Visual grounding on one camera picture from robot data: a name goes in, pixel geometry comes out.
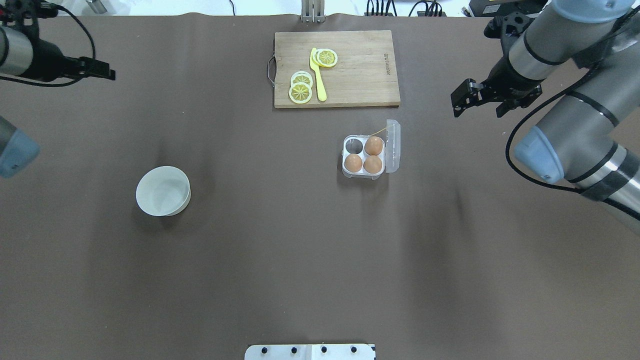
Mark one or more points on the brown egg front slot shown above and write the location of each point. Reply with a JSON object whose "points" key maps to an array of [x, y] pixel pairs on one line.
{"points": [[373, 164]]}

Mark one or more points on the brown egg rear slot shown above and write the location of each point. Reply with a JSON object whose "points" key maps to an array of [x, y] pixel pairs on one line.
{"points": [[374, 146]]}

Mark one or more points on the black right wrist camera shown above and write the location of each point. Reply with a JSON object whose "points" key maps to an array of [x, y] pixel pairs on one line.
{"points": [[507, 26]]}

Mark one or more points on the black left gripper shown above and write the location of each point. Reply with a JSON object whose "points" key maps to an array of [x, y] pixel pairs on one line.
{"points": [[49, 59]]}

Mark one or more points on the bamboo cutting board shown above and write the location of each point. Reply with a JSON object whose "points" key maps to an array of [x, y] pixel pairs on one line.
{"points": [[365, 74]]}

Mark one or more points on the brown egg from bowl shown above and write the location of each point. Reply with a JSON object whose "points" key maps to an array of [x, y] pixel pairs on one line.
{"points": [[353, 163]]}

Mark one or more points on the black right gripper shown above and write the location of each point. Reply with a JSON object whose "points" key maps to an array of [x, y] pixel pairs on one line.
{"points": [[501, 76]]}

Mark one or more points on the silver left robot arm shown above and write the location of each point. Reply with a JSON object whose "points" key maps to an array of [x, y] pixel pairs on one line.
{"points": [[17, 149]]}

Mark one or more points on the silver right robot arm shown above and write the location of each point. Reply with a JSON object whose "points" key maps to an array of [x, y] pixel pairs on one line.
{"points": [[564, 143]]}

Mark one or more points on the clear plastic egg box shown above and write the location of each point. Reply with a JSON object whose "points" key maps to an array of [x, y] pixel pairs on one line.
{"points": [[391, 156]]}

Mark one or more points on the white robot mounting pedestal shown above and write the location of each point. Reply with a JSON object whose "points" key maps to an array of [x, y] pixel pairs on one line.
{"points": [[319, 351]]}

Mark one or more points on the aluminium frame post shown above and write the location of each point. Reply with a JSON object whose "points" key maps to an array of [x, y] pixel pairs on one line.
{"points": [[313, 11]]}

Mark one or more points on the white ceramic bowl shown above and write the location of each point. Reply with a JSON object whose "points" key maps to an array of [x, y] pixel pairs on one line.
{"points": [[164, 191]]}

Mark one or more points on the lemon slice near handle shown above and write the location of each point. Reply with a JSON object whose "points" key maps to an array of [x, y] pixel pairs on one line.
{"points": [[324, 57]]}

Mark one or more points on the brown egg slot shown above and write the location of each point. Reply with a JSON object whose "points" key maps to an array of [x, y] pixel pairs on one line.
{"points": [[374, 146], [373, 164]]}

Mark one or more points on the yellow plastic knife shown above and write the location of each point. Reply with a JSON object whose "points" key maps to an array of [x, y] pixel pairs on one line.
{"points": [[320, 87]]}

